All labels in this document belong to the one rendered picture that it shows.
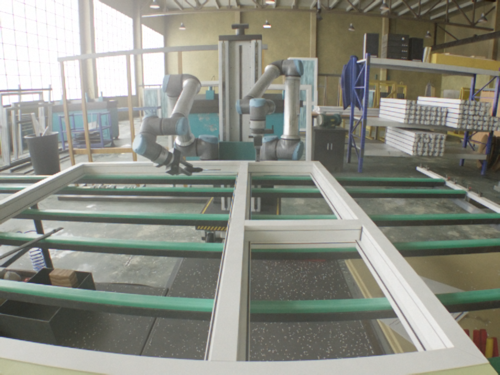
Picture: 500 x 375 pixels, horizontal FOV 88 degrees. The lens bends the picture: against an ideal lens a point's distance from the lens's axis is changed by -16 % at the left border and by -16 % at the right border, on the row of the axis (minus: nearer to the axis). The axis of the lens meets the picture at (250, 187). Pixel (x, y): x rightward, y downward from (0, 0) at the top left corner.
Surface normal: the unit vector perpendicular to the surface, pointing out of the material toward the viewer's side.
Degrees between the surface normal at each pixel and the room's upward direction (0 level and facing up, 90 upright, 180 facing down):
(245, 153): 90
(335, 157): 90
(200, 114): 90
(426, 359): 0
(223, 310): 0
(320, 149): 90
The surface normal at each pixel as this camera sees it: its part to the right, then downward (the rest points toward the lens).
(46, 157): 0.63, 0.30
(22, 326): -0.03, 0.31
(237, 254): 0.00, -0.95
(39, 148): 0.39, 0.35
